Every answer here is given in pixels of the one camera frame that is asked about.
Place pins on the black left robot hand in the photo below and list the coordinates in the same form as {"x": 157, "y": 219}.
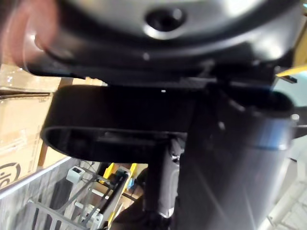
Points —
{"x": 168, "y": 48}

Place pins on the yellow metal shelf rack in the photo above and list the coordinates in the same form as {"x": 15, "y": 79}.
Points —
{"x": 293, "y": 70}

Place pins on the yellow metal stand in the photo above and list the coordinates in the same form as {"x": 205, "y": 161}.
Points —
{"x": 109, "y": 170}

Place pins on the small white device box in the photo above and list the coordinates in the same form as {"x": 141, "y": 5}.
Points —
{"x": 74, "y": 175}

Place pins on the printed brown cardboard box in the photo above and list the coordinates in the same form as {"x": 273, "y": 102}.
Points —
{"x": 19, "y": 134}

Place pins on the flat brown cardboard box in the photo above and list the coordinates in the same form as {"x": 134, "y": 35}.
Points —
{"x": 24, "y": 81}

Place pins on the black plastic housing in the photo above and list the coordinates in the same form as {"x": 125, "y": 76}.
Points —
{"x": 108, "y": 107}

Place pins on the grey bin with white rim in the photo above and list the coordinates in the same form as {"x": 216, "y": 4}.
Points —
{"x": 28, "y": 189}

